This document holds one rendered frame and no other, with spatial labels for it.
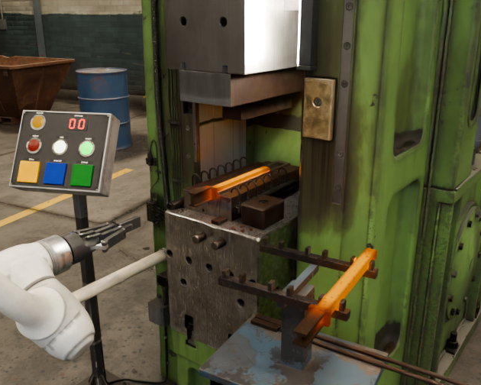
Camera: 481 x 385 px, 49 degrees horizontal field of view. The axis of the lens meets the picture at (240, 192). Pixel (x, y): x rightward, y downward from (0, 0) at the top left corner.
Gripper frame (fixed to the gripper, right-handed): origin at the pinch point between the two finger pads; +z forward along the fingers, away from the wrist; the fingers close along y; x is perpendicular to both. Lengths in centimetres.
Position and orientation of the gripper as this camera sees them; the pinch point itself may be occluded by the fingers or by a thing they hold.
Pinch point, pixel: (128, 224)
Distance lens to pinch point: 142.7
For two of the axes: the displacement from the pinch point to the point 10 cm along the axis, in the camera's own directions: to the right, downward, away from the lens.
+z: 6.0, -2.6, 7.6
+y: 8.0, 2.0, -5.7
